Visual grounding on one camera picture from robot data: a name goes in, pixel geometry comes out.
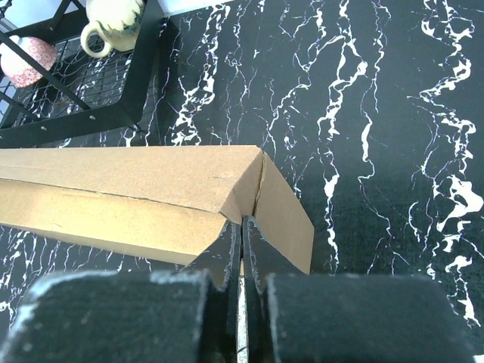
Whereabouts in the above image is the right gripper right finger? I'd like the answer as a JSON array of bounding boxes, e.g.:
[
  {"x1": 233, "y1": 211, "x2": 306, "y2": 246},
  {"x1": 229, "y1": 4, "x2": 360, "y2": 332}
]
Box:
[{"x1": 241, "y1": 217, "x2": 473, "y2": 362}]

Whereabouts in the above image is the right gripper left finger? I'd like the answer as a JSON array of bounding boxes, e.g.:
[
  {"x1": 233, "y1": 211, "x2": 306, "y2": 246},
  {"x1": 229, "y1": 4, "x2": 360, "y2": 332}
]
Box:
[{"x1": 1, "y1": 222, "x2": 241, "y2": 362}]

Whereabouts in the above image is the brown cardboard box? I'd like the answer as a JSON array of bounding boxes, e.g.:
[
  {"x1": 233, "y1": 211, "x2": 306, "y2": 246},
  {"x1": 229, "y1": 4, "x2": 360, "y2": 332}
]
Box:
[{"x1": 1, "y1": 145, "x2": 314, "y2": 272}]

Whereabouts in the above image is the black marble pattern mat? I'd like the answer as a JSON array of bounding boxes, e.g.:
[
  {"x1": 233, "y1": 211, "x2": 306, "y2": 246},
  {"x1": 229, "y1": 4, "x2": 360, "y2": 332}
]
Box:
[{"x1": 1, "y1": 1, "x2": 483, "y2": 347}]

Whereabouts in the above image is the pink white ceramic cup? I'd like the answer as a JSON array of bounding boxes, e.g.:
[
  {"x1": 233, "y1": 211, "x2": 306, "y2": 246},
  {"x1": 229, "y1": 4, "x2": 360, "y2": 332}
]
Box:
[{"x1": 1, "y1": 36, "x2": 57, "y2": 88}]

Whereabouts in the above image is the beige ceramic cup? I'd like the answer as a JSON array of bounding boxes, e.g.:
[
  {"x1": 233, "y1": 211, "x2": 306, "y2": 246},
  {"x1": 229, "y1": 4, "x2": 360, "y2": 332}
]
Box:
[{"x1": 80, "y1": 0, "x2": 145, "y2": 59}]

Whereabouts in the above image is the black wire dish rack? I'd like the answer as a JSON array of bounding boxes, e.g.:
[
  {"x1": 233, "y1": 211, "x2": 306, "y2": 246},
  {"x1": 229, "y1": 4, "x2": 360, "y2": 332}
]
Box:
[{"x1": 1, "y1": 1, "x2": 168, "y2": 148}]

